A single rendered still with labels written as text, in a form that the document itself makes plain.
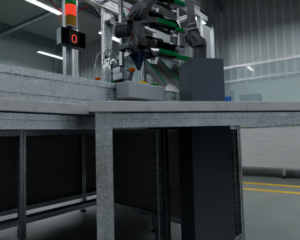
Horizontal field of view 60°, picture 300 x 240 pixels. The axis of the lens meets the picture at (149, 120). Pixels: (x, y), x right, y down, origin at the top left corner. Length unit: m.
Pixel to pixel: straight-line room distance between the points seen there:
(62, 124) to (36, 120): 0.07
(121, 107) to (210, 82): 0.45
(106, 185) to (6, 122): 0.29
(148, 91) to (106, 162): 0.38
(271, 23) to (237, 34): 1.11
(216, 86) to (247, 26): 9.20
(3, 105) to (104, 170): 0.29
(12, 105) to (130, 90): 0.40
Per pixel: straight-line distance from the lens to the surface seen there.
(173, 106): 0.74
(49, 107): 0.73
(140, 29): 1.20
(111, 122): 0.72
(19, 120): 0.72
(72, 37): 1.25
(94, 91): 0.91
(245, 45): 10.02
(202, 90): 1.03
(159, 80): 1.35
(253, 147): 4.91
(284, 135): 4.83
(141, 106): 0.71
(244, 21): 10.32
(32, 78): 0.82
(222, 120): 0.81
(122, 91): 0.94
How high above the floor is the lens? 0.76
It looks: 3 degrees up
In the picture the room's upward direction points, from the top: 2 degrees counter-clockwise
